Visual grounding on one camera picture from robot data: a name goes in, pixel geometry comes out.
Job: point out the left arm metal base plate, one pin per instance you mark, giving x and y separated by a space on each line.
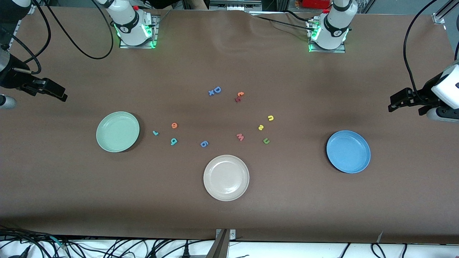
328 51

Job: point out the grey device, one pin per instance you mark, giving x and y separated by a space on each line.
236 4

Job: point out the blue round plate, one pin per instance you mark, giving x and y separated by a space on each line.
348 152

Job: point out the brown table cover sheet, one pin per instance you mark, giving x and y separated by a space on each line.
229 53

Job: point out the blue foam number 6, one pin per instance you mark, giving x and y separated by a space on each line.
204 143

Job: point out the pink foam letter w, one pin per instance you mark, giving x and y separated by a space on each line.
240 137

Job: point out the teal foam number 9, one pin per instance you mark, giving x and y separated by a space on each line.
174 142

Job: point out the aluminium leg profile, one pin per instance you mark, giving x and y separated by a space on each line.
219 247

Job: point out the aluminium frame corner bar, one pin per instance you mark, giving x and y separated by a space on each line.
438 18

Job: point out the aluminium frame edge strip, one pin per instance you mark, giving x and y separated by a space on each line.
32 10

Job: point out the green round plate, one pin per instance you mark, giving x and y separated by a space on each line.
117 132

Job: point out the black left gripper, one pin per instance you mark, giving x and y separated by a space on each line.
423 95

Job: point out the blue foam letter D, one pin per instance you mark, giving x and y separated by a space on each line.
214 90

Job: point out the small metal bracket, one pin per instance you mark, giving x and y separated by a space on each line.
233 234

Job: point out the red box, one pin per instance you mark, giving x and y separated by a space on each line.
315 3

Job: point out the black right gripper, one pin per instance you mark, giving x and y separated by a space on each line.
13 77

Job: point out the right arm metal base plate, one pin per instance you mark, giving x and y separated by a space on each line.
156 36

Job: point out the beige round plate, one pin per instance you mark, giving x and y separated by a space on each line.
226 177

